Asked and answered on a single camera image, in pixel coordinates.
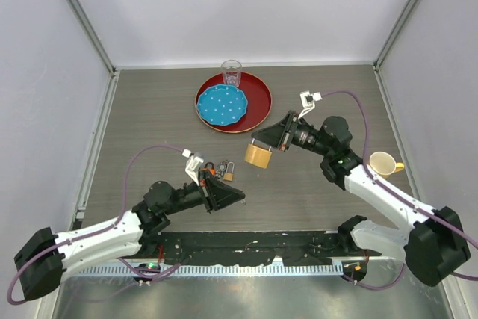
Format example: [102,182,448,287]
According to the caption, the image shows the slotted cable duct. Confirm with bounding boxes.
[76,260,344,278]

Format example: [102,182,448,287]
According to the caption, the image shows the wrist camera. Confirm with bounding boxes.
[182,149,205,185]
[298,90,322,119]

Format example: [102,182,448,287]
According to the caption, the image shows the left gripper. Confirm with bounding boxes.
[164,169,244,215]

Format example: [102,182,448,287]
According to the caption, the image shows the small brass padlock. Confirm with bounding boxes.
[223,161,235,182]

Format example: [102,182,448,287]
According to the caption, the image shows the blue dotted plate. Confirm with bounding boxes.
[196,84,248,126]

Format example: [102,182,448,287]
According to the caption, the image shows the red round tray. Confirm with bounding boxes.
[195,72,273,134]

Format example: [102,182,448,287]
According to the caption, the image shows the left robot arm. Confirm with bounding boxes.
[13,170,246,301]

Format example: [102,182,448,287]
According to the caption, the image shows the black white keychain charm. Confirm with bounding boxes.
[214,160,229,179]

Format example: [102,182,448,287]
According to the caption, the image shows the orange black padlock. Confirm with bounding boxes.
[202,162,216,179]

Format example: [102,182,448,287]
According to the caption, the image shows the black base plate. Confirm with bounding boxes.
[124,231,381,267]

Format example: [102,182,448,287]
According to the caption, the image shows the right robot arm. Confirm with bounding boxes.
[246,111,471,287]

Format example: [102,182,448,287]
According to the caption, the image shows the yellow cream mug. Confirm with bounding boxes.
[368,152,405,179]

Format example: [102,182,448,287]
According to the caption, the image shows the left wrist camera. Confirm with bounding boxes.
[182,149,205,185]

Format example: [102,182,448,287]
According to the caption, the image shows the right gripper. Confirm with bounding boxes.
[252,110,332,157]

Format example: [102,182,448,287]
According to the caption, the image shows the clear plastic cup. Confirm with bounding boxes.
[220,59,242,87]

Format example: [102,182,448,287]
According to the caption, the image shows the large brass padlock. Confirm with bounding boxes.
[244,139,273,169]

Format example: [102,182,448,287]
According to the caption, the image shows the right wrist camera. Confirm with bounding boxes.
[298,90,322,119]

